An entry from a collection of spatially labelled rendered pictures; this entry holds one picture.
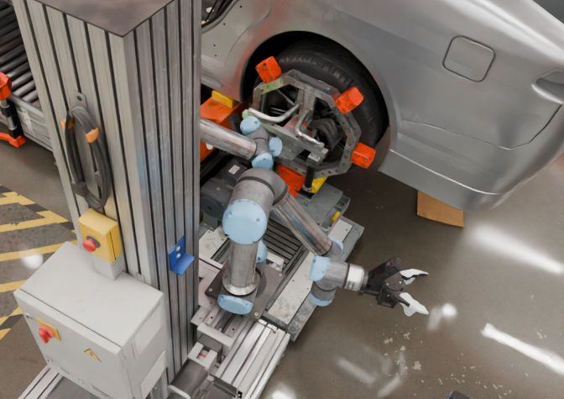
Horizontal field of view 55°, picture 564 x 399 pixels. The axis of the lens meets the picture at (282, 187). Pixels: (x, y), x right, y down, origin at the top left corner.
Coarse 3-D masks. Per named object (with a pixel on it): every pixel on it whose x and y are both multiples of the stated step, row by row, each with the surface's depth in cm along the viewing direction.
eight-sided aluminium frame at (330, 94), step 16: (288, 80) 240; (304, 80) 241; (256, 96) 257; (320, 96) 237; (336, 96) 235; (336, 112) 237; (352, 128) 240; (352, 144) 244; (288, 160) 275; (304, 160) 276; (320, 176) 269
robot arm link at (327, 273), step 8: (320, 256) 162; (312, 264) 160; (320, 264) 159; (328, 264) 159; (336, 264) 160; (344, 264) 161; (312, 272) 159; (320, 272) 159; (328, 272) 159; (336, 272) 159; (344, 272) 159; (320, 280) 160; (328, 280) 159; (336, 280) 159; (344, 280) 158; (328, 288) 163
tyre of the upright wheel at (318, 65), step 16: (288, 48) 259; (304, 48) 249; (320, 48) 246; (336, 48) 247; (288, 64) 246; (304, 64) 241; (320, 64) 238; (336, 64) 240; (352, 64) 243; (256, 80) 264; (336, 80) 237; (352, 80) 238; (368, 80) 244; (368, 96) 242; (352, 112) 244; (368, 112) 241; (384, 112) 254; (368, 128) 245; (384, 128) 260; (368, 144) 251
